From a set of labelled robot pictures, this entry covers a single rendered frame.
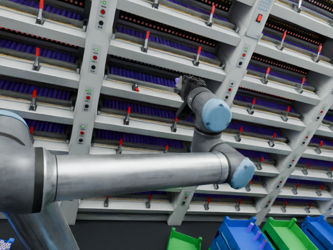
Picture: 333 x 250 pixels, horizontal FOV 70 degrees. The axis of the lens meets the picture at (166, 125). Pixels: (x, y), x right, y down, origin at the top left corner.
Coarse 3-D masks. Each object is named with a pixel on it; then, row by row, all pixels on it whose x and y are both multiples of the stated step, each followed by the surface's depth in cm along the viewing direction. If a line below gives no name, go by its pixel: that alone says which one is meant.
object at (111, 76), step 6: (108, 78) 115; (114, 78) 115; (120, 78) 116; (126, 78) 117; (138, 84) 119; (144, 84) 120; (150, 84) 121; (156, 84) 122; (156, 90) 121; (168, 90) 125
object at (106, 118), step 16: (96, 112) 115; (112, 112) 125; (128, 112) 122; (144, 112) 135; (160, 112) 137; (192, 112) 148; (112, 128) 122; (128, 128) 124; (144, 128) 126; (160, 128) 131; (176, 128) 135; (192, 128) 140
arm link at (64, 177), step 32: (0, 160) 38; (32, 160) 39; (64, 160) 43; (96, 160) 46; (128, 160) 50; (160, 160) 53; (192, 160) 58; (224, 160) 63; (0, 192) 37; (32, 192) 38; (64, 192) 42; (96, 192) 45; (128, 192) 50
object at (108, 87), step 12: (120, 60) 124; (108, 72) 119; (168, 72) 133; (108, 84) 112; (120, 84) 116; (120, 96) 116; (132, 96) 117; (144, 96) 118; (156, 96) 119; (168, 96) 123
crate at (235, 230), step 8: (224, 224) 128; (232, 224) 133; (240, 224) 134; (248, 224) 136; (224, 232) 126; (232, 232) 130; (240, 232) 131; (256, 232) 132; (232, 240) 120; (240, 240) 126; (248, 240) 128; (232, 248) 119; (240, 248) 114; (248, 248) 123; (256, 248) 124; (264, 248) 125; (272, 248) 120
